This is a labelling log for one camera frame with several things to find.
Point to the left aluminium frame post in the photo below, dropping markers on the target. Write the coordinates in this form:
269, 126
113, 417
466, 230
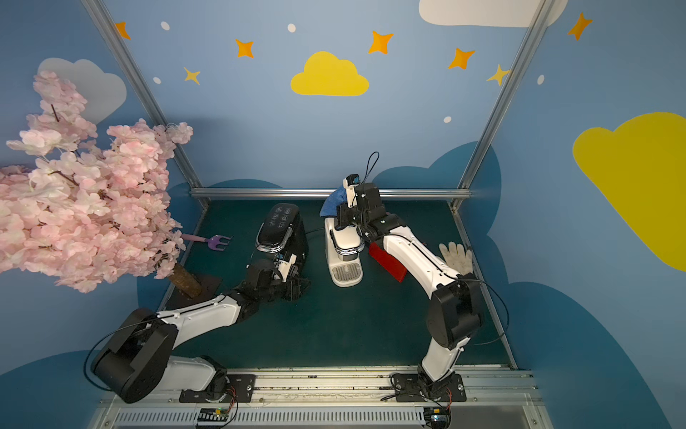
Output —
104, 22

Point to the white coffee machine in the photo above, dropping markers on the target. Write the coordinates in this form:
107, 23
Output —
343, 249

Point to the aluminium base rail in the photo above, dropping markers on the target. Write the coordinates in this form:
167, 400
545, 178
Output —
376, 396

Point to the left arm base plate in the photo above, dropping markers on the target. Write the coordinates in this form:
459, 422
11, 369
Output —
224, 388

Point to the right aluminium frame post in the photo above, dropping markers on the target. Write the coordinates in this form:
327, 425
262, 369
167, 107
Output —
522, 60

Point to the red coffee machine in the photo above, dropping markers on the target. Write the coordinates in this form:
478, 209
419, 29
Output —
388, 262

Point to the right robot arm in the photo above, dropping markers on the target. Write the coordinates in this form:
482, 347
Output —
456, 300

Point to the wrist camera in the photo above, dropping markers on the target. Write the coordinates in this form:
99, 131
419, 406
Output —
285, 264
349, 184

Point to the purple toy fork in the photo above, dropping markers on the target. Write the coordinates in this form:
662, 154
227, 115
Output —
214, 243

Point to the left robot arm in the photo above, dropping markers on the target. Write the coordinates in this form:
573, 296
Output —
137, 358

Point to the black coffee machine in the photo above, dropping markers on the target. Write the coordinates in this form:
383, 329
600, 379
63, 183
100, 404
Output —
282, 232

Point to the aluminium frame post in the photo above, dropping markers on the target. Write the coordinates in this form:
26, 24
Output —
104, 22
522, 60

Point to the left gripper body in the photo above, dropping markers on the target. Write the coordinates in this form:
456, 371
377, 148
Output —
295, 281

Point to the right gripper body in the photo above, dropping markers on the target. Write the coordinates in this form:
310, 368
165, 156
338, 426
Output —
347, 215

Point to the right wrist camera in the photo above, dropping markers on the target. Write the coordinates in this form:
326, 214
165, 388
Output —
349, 184

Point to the pink cherry blossom tree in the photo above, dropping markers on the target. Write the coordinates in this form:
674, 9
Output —
83, 214

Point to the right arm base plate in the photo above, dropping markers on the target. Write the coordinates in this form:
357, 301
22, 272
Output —
419, 387

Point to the blue grey cleaning cloth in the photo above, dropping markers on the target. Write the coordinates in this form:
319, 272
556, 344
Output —
335, 199

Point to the white knit glove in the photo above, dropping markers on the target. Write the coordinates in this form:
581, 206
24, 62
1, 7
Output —
458, 257

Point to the horizontal aluminium frame bar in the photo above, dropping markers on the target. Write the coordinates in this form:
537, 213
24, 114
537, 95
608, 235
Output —
321, 194

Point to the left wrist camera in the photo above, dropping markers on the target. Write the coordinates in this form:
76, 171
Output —
285, 264

